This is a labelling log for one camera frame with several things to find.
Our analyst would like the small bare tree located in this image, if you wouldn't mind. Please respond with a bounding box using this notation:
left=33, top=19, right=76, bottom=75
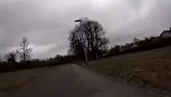
left=15, top=35, right=35, bottom=64

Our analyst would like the grass field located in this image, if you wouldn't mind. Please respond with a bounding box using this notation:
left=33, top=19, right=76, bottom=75
left=0, top=60, right=69, bottom=97
left=75, top=44, right=171, bottom=97

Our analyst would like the white house with dark roof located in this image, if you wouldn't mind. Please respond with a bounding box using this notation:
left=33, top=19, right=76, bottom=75
left=156, top=26, right=171, bottom=42

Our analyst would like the dark grey asphalt path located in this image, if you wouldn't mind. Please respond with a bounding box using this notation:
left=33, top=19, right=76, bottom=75
left=0, top=46, right=171, bottom=97

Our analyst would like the dark hedge line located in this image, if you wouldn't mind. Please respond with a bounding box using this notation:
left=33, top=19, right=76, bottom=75
left=97, top=33, right=171, bottom=59
left=0, top=50, right=77, bottom=76

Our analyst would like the large bare tree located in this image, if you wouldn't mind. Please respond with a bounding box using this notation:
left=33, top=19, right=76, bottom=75
left=62, top=13, right=112, bottom=65

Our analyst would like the street lamp pole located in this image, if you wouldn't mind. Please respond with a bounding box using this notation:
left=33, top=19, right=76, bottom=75
left=73, top=18, right=90, bottom=67

